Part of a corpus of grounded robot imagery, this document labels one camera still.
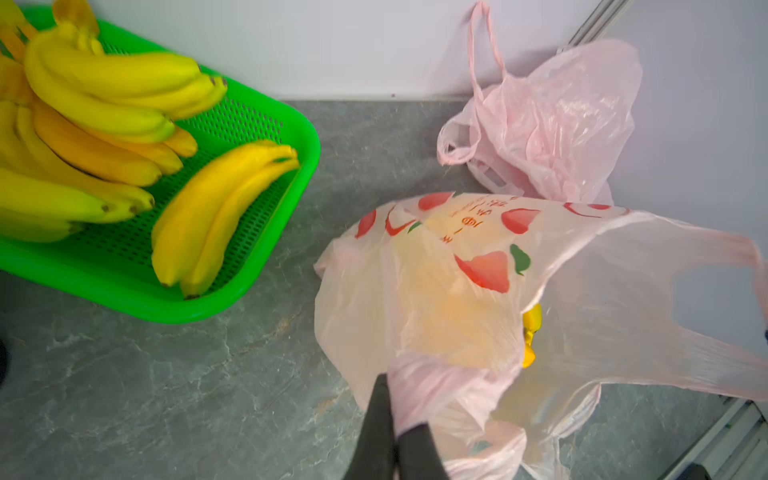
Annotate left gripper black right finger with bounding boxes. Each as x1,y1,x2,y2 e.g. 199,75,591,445
396,423,449,480

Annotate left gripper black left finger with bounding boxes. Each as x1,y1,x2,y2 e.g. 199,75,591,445
343,373,396,480

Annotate printed pink plastic bag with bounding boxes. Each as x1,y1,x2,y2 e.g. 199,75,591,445
314,192,767,479

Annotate yellow banana bunch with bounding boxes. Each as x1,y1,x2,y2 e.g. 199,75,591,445
1,1,300,300
522,304,542,369

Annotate plain pink plastic bag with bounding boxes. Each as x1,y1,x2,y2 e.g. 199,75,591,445
436,33,643,205

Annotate yellow banana bunch in basket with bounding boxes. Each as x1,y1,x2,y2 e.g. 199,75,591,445
1,1,300,300

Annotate green plastic basket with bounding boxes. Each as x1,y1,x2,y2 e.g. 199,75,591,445
1,1,321,324

